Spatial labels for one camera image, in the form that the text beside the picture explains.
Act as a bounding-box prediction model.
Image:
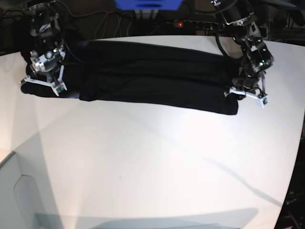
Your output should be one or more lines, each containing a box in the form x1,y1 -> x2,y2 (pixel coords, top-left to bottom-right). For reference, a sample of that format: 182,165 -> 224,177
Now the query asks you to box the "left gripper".
224,71 -> 267,100

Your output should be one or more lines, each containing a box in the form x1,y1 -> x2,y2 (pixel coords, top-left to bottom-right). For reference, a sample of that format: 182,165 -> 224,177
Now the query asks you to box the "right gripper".
20,64 -> 68,94

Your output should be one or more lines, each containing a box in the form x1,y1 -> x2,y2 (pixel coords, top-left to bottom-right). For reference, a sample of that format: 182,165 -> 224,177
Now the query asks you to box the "black T-shirt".
20,30 -> 240,116

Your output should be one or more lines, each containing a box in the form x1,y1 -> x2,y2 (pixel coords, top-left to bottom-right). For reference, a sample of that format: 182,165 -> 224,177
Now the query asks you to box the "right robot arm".
22,2 -> 67,96

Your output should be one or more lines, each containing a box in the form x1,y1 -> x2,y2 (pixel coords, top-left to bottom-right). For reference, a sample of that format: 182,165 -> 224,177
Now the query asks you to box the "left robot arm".
211,0 -> 274,106

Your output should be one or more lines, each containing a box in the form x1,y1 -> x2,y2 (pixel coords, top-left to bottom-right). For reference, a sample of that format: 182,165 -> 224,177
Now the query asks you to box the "black power strip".
166,20 -> 218,31

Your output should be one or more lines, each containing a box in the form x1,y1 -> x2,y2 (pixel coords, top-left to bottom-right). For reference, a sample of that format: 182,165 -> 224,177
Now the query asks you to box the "blue plastic bin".
115,0 -> 183,10

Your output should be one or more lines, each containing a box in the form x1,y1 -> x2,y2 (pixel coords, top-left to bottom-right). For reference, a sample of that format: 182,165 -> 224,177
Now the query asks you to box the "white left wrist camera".
256,95 -> 269,108

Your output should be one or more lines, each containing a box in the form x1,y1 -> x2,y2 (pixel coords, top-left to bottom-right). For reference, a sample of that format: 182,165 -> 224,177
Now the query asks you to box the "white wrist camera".
256,95 -> 269,108
52,84 -> 67,97

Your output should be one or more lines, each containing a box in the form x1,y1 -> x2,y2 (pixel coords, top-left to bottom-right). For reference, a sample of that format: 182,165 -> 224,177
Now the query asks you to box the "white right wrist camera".
52,84 -> 67,97

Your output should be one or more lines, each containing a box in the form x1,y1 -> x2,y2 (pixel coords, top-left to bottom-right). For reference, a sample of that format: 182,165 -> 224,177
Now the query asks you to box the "grey cable bundle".
64,0 -> 136,39

